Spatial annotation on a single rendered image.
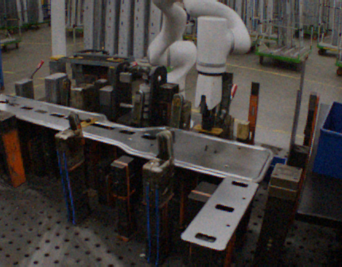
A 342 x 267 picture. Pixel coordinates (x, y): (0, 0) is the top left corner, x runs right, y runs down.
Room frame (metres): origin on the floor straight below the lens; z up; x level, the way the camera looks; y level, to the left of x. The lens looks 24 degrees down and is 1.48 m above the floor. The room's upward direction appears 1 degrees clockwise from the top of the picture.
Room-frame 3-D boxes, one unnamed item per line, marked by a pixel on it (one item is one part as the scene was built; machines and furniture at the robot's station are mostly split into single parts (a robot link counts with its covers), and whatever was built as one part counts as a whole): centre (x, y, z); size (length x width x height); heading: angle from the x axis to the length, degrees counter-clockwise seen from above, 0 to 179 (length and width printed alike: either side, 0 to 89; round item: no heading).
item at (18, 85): (1.58, 0.76, 0.88); 0.11 x 0.10 x 0.36; 154
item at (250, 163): (1.17, 0.33, 1.00); 1.38 x 0.22 x 0.02; 64
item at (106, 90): (1.36, 0.25, 0.89); 0.13 x 0.11 x 0.38; 154
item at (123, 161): (0.90, 0.14, 0.84); 0.11 x 0.08 x 0.29; 154
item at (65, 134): (0.99, 0.33, 0.87); 0.12 x 0.09 x 0.35; 154
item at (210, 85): (0.96, -0.11, 1.20); 0.10 x 0.07 x 0.11; 154
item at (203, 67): (0.96, -0.11, 1.26); 0.09 x 0.08 x 0.03; 154
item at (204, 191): (0.76, -0.09, 0.84); 0.11 x 0.10 x 0.28; 154
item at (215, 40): (0.96, -0.11, 1.35); 0.09 x 0.08 x 0.13; 104
